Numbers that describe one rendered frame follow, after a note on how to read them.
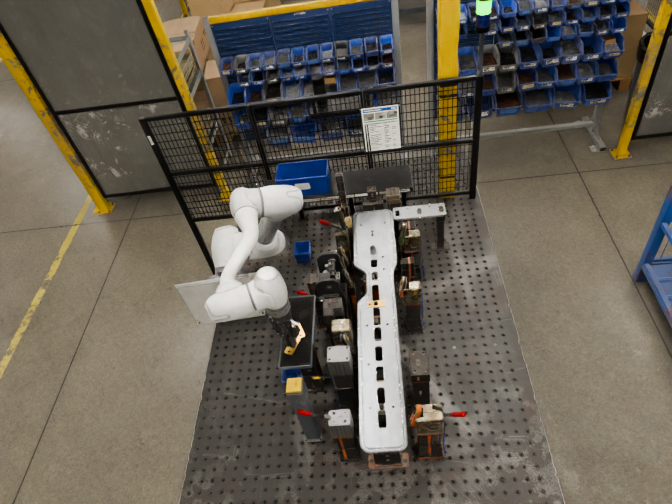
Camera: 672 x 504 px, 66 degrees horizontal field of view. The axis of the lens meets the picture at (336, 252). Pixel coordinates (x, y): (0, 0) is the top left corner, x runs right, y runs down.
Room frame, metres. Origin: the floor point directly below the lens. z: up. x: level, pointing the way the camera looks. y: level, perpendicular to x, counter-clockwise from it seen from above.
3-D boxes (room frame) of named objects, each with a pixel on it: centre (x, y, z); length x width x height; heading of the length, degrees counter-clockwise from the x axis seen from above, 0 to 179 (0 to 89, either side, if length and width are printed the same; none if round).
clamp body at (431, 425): (0.90, -0.23, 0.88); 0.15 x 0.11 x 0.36; 81
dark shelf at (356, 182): (2.43, -0.08, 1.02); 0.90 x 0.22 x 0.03; 81
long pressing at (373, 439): (1.49, -0.14, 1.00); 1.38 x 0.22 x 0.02; 171
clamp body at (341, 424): (0.95, 0.12, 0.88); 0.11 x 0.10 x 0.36; 81
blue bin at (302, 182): (2.46, 0.10, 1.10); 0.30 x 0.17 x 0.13; 80
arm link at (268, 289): (1.23, 0.27, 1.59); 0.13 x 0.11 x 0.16; 101
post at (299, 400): (1.08, 0.27, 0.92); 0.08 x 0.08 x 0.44; 81
